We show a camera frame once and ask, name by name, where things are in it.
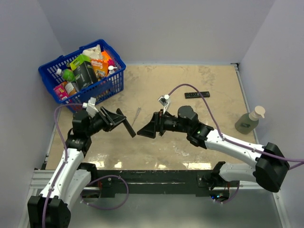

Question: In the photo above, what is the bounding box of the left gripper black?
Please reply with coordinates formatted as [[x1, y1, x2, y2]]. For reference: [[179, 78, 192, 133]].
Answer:
[[85, 106, 126, 136]]

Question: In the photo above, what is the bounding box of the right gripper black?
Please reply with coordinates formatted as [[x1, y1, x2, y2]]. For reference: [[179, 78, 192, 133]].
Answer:
[[137, 109, 190, 139]]

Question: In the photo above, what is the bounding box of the black remote control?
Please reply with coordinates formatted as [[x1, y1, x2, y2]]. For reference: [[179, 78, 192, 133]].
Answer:
[[116, 108, 136, 138], [184, 91, 210, 99]]

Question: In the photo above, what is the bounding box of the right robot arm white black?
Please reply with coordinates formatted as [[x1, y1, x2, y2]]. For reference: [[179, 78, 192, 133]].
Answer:
[[137, 105, 290, 192]]

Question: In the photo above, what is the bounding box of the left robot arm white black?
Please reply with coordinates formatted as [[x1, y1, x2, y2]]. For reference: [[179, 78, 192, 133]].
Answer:
[[27, 103, 128, 228]]

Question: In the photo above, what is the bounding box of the black remote control on table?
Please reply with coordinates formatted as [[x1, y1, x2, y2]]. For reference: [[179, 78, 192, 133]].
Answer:
[[184, 91, 210, 99]]

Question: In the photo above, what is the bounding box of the white pump bottle in basket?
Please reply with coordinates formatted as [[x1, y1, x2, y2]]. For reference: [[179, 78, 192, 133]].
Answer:
[[108, 66, 118, 75]]

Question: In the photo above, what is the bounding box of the blue plastic shopping basket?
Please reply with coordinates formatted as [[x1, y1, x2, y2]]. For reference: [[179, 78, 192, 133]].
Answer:
[[38, 39, 126, 112]]

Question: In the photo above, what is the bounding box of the orange Gillette razor pack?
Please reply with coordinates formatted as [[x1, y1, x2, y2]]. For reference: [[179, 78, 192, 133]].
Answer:
[[91, 59, 109, 81]]

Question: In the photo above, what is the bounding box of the green black razor box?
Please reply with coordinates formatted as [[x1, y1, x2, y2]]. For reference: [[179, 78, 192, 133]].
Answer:
[[70, 54, 98, 90]]

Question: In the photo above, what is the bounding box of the orange pill bottle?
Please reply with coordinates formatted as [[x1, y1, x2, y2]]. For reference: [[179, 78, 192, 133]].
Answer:
[[65, 82, 77, 96]]

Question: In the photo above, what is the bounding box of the pink box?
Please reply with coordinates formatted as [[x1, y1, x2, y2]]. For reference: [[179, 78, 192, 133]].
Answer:
[[53, 84, 68, 100]]

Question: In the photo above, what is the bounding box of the green bottle white cap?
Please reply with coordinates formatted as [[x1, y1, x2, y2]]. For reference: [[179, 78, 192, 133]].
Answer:
[[56, 68, 75, 82]]

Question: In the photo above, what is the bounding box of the crumpled beige paper bag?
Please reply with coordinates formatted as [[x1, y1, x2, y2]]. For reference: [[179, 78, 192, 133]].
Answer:
[[82, 45, 103, 60]]

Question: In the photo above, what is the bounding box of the green liquid soap pump bottle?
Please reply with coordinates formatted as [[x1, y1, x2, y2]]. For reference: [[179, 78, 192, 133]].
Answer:
[[235, 105, 266, 134]]

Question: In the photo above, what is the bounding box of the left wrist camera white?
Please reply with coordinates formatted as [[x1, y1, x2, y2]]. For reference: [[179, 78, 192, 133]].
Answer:
[[82, 97, 98, 117]]

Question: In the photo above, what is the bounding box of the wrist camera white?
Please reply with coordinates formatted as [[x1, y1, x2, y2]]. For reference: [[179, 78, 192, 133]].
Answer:
[[158, 94, 171, 113], [82, 97, 98, 117]]

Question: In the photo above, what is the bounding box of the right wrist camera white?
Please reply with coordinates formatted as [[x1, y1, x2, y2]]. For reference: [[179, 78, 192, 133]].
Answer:
[[158, 94, 171, 113]]

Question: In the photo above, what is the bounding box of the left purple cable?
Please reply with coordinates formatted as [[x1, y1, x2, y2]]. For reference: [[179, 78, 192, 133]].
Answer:
[[42, 103, 84, 228]]

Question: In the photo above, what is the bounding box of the purple cable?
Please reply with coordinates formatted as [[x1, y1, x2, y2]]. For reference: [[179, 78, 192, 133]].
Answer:
[[169, 84, 304, 170], [42, 103, 84, 228]]

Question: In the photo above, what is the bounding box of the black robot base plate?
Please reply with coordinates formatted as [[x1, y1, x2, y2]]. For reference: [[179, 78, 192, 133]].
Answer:
[[80, 163, 240, 198]]

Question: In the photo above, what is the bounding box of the aluminium frame rail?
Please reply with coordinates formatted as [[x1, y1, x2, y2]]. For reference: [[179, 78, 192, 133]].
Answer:
[[29, 170, 55, 189]]

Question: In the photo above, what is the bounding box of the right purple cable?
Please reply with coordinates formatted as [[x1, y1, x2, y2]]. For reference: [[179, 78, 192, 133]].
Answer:
[[169, 84, 304, 170]]

